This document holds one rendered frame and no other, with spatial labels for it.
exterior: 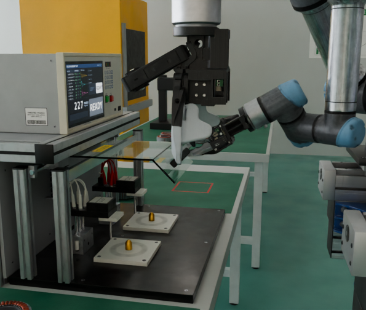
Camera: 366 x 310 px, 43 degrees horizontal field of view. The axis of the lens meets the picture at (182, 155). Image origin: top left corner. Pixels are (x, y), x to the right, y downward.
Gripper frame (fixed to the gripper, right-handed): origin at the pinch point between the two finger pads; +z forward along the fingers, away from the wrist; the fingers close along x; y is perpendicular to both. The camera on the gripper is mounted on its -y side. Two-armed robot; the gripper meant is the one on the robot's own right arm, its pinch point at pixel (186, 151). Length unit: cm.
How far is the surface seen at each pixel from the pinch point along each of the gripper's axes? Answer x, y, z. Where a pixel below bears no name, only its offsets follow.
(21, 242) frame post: -1.5, 29.6, 39.4
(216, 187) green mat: 26, -70, 16
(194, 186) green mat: 21, -70, 24
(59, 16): -157, -337, 142
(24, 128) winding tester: -26.3, 17.3, 30.3
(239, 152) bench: 27, -151, 14
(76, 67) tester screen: -33.8, 9.8, 12.2
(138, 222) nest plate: 14.1, -11.7, 29.3
